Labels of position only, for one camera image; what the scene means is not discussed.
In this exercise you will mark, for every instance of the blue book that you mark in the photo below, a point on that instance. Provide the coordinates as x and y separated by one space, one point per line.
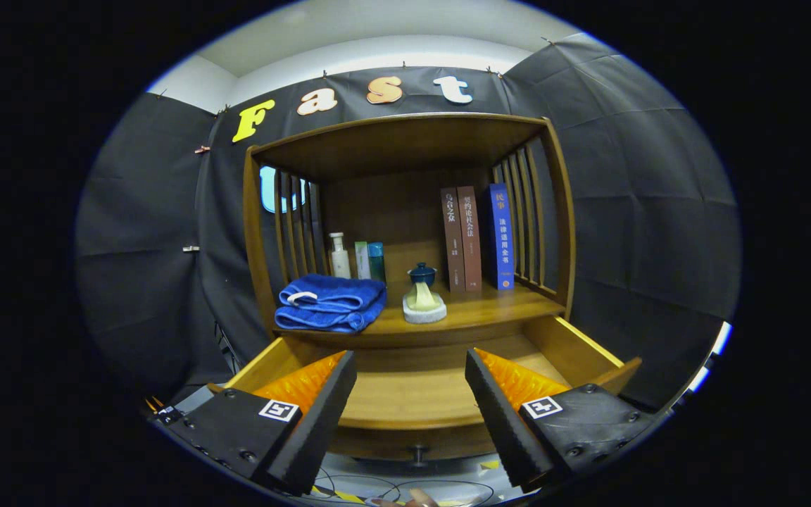
502 239

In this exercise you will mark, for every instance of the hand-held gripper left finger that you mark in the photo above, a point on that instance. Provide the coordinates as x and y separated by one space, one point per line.
321 422

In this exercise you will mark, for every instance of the white pump bottle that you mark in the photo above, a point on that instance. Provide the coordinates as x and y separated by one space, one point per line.
339 260

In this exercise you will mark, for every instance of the blue lidded teacup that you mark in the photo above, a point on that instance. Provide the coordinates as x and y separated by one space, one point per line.
422 274

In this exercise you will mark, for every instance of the yellow black floor tape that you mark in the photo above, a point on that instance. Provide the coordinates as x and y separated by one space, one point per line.
338 495

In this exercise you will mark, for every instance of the brown wooden drawer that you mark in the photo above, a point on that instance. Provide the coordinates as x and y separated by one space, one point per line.
412 394

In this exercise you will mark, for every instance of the black backdrop cloth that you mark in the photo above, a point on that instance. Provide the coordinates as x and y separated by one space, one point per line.
152 246

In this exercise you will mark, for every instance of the blue folded towel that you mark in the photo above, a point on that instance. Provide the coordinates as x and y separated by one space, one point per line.
328 303

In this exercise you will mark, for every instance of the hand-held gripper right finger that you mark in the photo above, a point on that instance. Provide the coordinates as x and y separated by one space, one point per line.
500 422

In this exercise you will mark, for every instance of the brown wooden cabinet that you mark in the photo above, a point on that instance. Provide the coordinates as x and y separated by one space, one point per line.
391 204

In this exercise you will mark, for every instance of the wooden countertop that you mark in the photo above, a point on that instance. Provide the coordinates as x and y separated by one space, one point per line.
476 310

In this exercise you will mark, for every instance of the reddish brown book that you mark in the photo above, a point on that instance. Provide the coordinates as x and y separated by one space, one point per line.
470 239

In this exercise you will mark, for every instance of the dark brown book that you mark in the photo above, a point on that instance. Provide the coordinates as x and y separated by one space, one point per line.
453 239

